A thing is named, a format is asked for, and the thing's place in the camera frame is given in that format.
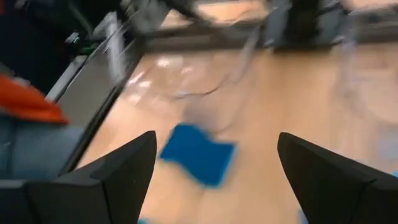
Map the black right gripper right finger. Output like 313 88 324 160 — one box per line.
277 132 398 224

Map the clear plastic bin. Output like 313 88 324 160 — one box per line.
337 37 398 125
124 46 262 134

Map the silver aluminium bar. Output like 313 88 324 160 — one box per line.
45 54 90 103

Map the dark blue wavy sponge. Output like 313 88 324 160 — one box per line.
159 123 238 190

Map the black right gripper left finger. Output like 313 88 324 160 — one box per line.
30 130 158 224

